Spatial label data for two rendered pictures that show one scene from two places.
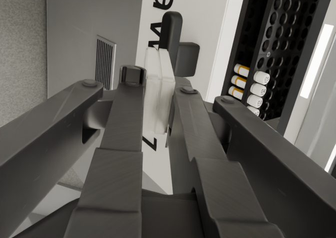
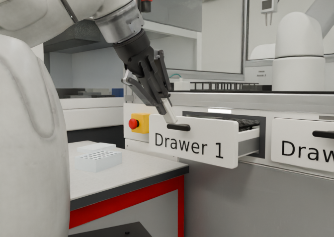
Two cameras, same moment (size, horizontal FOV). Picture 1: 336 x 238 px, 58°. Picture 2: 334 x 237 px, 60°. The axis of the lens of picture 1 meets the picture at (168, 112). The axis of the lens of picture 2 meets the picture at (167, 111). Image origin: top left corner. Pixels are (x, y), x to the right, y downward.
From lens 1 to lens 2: 0.68 m
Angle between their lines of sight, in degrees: 78
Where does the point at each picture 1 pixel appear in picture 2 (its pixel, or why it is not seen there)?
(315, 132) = (240, 103)
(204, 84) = (191, 119)
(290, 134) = (246, 112)
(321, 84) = (224, 106)
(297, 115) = (237, 112)
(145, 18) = (180, 154)
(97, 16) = not seen: outside the picture
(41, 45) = not seen: outside the picture
